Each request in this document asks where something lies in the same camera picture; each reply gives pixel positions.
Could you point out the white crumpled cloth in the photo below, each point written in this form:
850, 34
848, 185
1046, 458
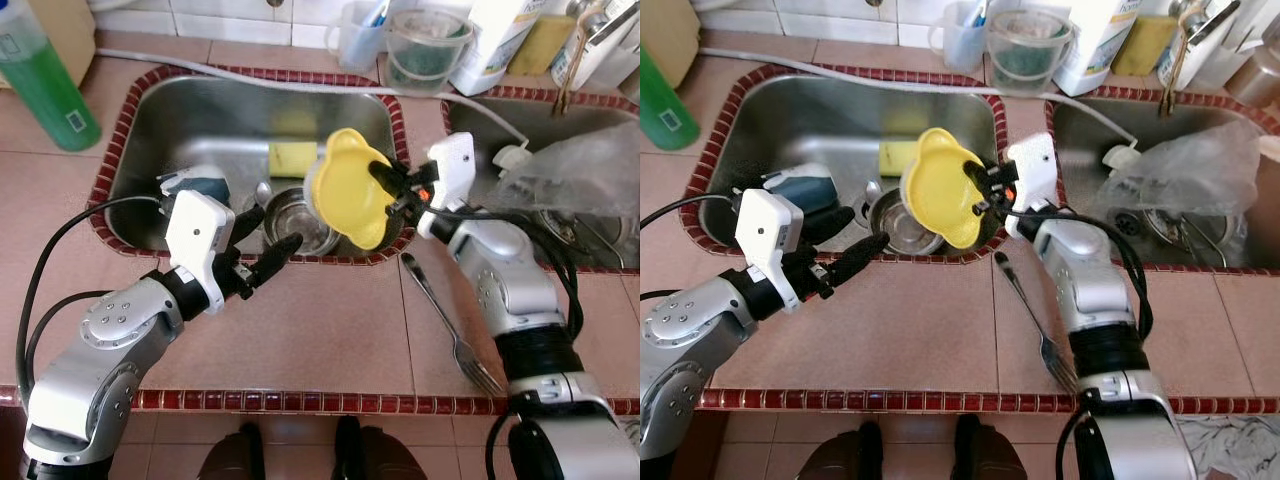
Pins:
1230, 450

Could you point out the beige water filter box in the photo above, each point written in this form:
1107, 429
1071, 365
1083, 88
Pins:
70, 35
685, 35

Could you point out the white blue toothbrush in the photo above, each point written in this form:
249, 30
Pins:
980, 10
378, 10

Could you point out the steel cup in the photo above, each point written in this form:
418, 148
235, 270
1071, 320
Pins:
1255, 80

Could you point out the dark robot foot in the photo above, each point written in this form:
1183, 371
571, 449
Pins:
988, 455
232, 455
380, 455
840, 455

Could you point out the clear toothbrush cup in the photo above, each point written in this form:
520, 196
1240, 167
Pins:
352, 40
955, 40

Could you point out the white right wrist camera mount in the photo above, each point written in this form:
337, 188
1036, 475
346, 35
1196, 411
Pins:
450, 165
1035, 165

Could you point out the dark robot left foot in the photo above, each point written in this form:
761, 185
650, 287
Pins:
840, 455
232, 455

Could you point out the steel fork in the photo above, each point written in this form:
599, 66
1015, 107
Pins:
1030, 305
445, 310

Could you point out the white detergent bottle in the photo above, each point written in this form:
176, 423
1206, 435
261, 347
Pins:
490, 45
1095, 45

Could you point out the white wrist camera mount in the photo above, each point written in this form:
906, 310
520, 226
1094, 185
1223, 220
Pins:
450, 165
1035, 165
198, 235
768, 235

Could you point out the chrome sink faucet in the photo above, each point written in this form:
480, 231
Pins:
1215, 35
610, 40

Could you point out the small steel bowl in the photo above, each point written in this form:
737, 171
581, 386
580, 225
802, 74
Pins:
300, 225
905, 230

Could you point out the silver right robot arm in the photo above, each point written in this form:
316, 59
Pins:
510, 290
1095, 290

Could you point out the yellow plastic bowl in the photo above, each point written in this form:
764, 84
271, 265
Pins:
345, 190
940, 190

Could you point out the dark robot right foot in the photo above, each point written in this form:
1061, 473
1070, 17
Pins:
988, 455
380, 455

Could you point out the yellow green scouring sponge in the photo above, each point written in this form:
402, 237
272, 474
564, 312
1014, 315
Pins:
1142, 45
540, 45

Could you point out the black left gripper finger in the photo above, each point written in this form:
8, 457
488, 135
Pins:
275, 258
858, 257
830, 222
246, 225

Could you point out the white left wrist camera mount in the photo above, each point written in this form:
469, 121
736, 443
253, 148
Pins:
768, 235
198, 235

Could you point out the steel spoon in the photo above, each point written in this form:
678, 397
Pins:
262, 195
871, 193

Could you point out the brown twine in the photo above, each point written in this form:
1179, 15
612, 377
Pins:
570, 70
1172, 70

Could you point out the steel ladle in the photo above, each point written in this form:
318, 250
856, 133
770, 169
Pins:
570, 232
1175, 228

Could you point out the clear plastic tub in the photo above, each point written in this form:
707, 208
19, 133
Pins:
428, 55
1028, 55

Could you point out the flat yellow sponge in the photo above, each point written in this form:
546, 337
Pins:
290, 160
893, 158

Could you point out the steel sink basin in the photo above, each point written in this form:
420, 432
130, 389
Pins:
200, 125
480, 125
800, 125
1085, 130

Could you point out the blue-grey ceramic mug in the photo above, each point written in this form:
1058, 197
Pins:
800, 186
200, 188

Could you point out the green dish soap bottle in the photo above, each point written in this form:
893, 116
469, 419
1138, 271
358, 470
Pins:
665, 110
45, 95

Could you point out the clear plastic bag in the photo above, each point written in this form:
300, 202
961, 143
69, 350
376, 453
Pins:
1190, 170
580, 175

